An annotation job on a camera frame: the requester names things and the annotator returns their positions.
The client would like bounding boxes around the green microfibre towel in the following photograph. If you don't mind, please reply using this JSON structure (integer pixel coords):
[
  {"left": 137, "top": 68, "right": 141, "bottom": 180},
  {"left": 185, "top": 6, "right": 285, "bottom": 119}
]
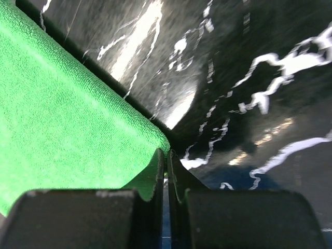
[{"left": 1, "top": 1, "right": 170, "bottom": 215}]

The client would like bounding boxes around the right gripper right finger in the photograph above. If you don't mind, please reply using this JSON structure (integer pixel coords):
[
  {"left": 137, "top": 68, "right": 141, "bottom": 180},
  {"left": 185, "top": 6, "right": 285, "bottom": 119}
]
[{"left": 167, "top": 150, "right": 328, "bottom": 248}]

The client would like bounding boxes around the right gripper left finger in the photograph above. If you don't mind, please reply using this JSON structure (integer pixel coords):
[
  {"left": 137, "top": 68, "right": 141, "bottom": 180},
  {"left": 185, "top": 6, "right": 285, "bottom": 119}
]
[{"left": 1, "top": 149, "right": 164, "bottom": 248}]

